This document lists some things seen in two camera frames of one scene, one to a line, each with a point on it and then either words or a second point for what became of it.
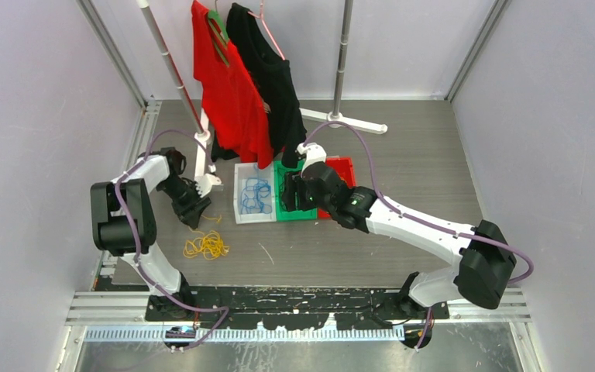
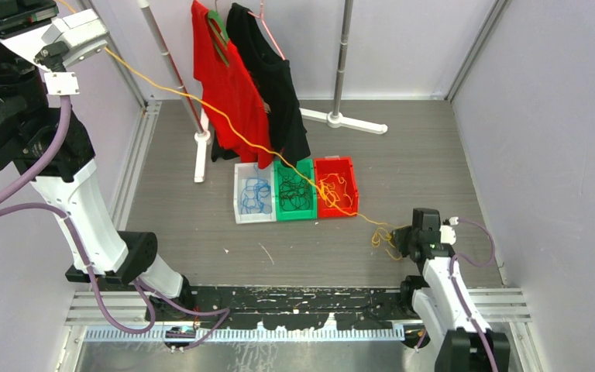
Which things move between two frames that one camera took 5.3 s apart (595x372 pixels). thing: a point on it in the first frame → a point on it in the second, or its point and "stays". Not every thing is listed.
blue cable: x=248 y=198 stays
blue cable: x=263 y=188 stays
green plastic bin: x=282 y=213 stays
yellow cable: x=211 y=246 → x=336 y=191
